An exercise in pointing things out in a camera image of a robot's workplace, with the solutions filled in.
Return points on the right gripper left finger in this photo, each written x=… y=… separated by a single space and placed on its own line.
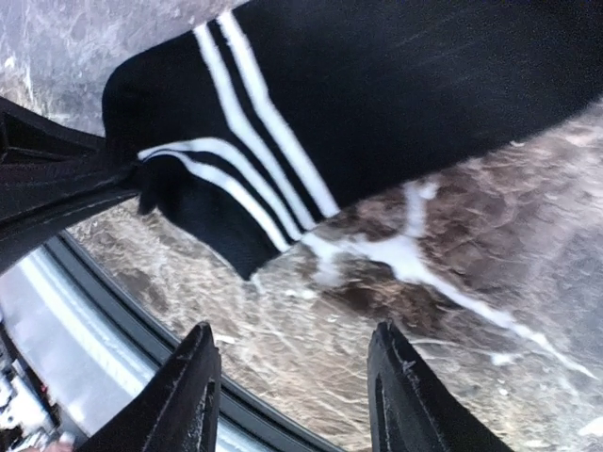
x=179 y=408

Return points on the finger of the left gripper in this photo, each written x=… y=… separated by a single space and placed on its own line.
x=52 y=177

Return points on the black sock white stripes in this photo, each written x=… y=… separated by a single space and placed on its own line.
x=252 y=128

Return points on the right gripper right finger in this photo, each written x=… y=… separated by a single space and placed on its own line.
x=410 y=409

